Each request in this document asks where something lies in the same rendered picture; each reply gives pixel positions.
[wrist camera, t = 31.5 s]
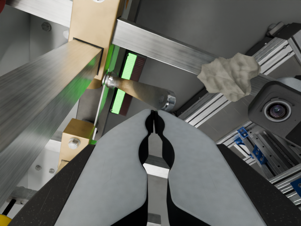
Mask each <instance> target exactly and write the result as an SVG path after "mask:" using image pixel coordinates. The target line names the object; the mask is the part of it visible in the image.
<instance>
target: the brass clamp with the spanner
mask: <svg viewBox="0 0 301 226"><path fill-rule="evenodd" d="M124 4H125V0H105V1H103V2H100V3H98V2H95V1H93V0H73V4H72V12H71V20H70V28H69V38H68V42H69V41H71V40H73V39H76V40H79V41H82V42H84V43H88V44H90V45H93V46H96V47H99V48H101V49H102V54H101V58H100V63H99V68H98V72H97V74H96V76H95V77H94V79H93V80H92V81H91V83H90V84H89V86H88V87H87V89H97V88H100V87H102V82H103V78H104V74H105V72H106V70H108V68H109V64H110V60H111V57H112V52H113V48H114V44H112V39H113V35H114V31H115V27H116V22H117V19H118V18H120V17H121V15H122V12H123V7H124Z"/></svg>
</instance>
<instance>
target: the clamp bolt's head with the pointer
mask: <svg viewBox="0 0 301 226"><path fill-rule="evenodd" d="M109 74H110V72H108V70H106V72H105V74H104V78H103V82H102V86H104V85H107V81H108V77H109Z"/></svg>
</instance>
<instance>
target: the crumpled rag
mask: <svg viewBox="0 0 301 226"><path fill-rule="evenodd" d="M260 72H261V66H260V65H259V63H258V62H257V61H256V60H255V58H254V57H252V56H246V55H243V54H240V53H237V54H236V55H235V56H234V57H233V58H230V59H225V58H223V57H222V58H218V59H215V60H214V61H213V62H211V63H210V64H203V65H202V71H201V73H200V74H199V75H198V76H197V78H198V79H200V80H201V82H203V83H204V85H205V87H206V90H207V91H208V92H209V93H218V92H220V93H222V94H223V95H224V96H225V97H226V98H227V100H230V101H232V102H236V101H238V100H239V99H240V98H242V97H245V96H247V95H249V94H250V91H251V83H250V79H251V78H254V77H256V76H258V75H259V73H260Z"/></svg>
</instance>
